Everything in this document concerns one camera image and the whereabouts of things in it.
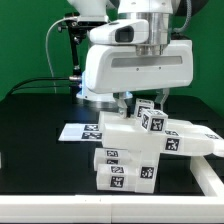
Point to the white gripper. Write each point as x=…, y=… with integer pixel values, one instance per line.
x=112, y=69

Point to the white chair backrest part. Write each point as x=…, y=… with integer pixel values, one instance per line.
x=179, y=138

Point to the white chair seat part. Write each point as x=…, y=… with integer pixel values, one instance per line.
x=147, y=171

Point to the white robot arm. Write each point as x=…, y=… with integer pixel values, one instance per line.
x=135, y=47

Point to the white base tag plate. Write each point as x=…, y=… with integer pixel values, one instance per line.
x=80, y=132

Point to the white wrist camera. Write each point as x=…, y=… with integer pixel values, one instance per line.
x=121, y=32

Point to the white L-shaped border wall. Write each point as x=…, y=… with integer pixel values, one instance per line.
x=207, y=208

